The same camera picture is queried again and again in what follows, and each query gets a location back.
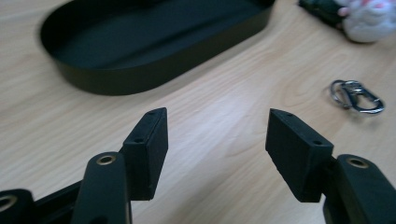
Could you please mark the dark green object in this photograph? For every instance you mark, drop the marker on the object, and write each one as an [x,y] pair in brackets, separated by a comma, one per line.
[323,11]

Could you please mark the white plush toy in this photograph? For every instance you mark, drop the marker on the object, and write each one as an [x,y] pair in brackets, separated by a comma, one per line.
[370,25]

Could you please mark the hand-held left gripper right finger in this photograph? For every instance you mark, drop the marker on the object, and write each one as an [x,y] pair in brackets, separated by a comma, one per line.
[295,155]

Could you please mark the black oval tray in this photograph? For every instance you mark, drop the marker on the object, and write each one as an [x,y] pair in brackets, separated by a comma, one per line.
[124,40]

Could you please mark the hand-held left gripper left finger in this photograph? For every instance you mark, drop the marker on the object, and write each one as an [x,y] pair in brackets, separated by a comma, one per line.
[144,155]

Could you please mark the silver metal carabiner keyring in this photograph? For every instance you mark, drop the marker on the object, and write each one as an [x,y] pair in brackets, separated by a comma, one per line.
[353,89]

